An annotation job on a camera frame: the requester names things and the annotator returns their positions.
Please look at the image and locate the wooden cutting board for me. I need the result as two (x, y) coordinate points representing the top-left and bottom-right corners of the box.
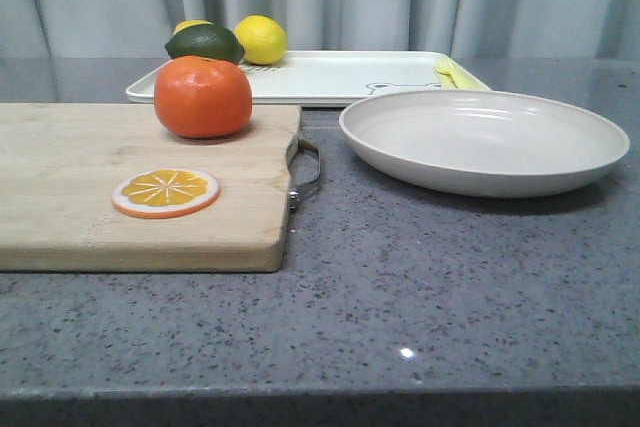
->
(1, 103), (301, 272)

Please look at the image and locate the yellow lemon left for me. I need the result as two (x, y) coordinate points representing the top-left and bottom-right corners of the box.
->
(173, 19), (211, 34)

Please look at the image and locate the orange slice toy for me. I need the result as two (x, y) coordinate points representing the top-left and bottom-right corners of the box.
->
(111, 168), (221, 219)

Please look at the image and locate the yellow plastic utensil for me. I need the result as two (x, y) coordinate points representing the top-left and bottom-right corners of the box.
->
(449, 62), (490, 90)

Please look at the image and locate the orange mandarin fruit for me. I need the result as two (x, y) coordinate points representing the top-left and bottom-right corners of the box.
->
(153, 56), (252, 139)

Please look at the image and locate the white bear-print tray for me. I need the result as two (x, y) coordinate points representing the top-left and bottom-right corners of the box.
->
(125, 49), (493, 109)

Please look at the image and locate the metal cutting board handle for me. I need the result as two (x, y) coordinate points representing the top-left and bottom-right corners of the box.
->
(288, 138), (323, 211)

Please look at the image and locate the white round plate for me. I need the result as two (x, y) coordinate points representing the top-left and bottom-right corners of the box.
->
(339, 90), (630, 199)

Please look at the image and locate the yellow plastic fork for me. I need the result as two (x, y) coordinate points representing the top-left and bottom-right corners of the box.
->
(434, 57), (473, 89)

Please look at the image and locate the yellow lemon right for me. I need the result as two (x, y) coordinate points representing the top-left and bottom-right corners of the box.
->
(234, 15), (288, 65)

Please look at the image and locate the yellow lemon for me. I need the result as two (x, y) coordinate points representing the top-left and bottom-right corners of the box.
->
(173, 19), (211, 34)
(234, 15), (288, 65)

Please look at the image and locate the green lime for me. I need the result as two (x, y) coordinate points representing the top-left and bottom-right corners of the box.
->
(165, 24), (245, 64)

